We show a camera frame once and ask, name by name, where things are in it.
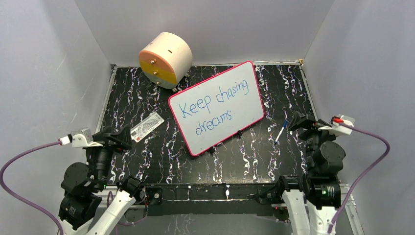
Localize purple cable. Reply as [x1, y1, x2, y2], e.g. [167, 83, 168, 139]
[0, 141, 66, 235]
[327, 122, 391, 235]

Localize clear plastic marker package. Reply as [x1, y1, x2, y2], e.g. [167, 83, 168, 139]
[131, 112, 164, 142]

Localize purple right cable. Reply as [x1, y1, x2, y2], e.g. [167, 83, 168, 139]
[327, 122, 391, 235]

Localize pink framed whiteboard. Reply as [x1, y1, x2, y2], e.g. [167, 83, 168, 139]
[168, 61, 265, 156]

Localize round pastel drawer cabinet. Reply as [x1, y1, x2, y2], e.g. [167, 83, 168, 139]
[138, 32, 193, 90]

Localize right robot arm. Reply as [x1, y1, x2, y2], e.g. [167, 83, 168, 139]
[276, 112, 346, 235]

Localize white whiteboard marker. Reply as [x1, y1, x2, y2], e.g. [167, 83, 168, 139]
[274, 127, 285, 144]

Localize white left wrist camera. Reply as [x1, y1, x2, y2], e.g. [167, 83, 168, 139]
[59, 127, 93, 148]

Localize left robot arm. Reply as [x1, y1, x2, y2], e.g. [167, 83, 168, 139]
[58, 125, 147, 235]

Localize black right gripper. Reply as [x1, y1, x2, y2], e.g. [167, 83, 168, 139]
[287, 110, 339, 171]

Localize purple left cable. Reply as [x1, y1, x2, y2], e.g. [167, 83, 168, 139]
[0, 141, 66, 235]

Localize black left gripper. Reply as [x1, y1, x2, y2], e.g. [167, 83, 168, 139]
[90, 122, 132, 188]

